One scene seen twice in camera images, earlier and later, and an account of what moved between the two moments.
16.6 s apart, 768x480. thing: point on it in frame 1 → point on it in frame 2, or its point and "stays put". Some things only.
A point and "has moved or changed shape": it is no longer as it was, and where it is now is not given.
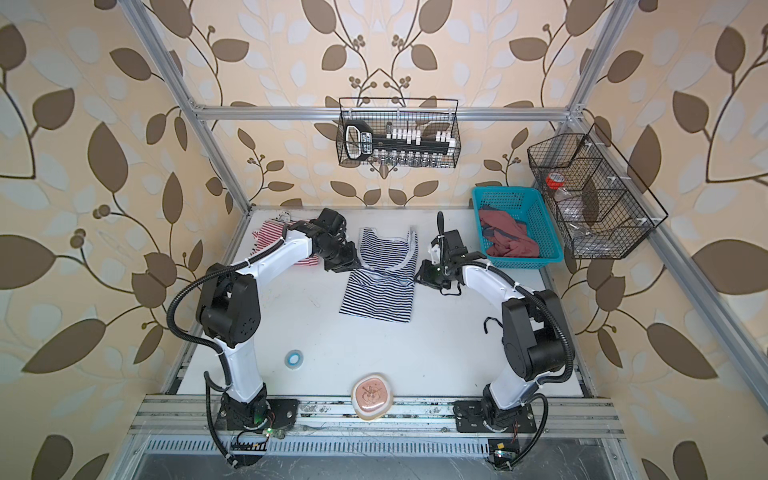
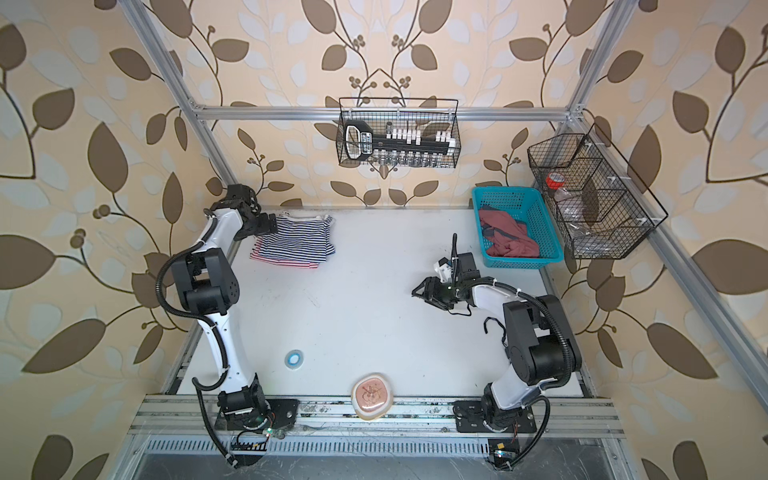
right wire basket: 593,195 stays put
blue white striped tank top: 384,287 has moved or changed shape
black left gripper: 351,261 → 262,228
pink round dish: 372,396 stays put
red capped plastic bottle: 556,181 stays put
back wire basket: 398,133 stays put
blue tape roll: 293,359 stays put
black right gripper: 425,275 → 431,290
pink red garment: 506,237 stays put
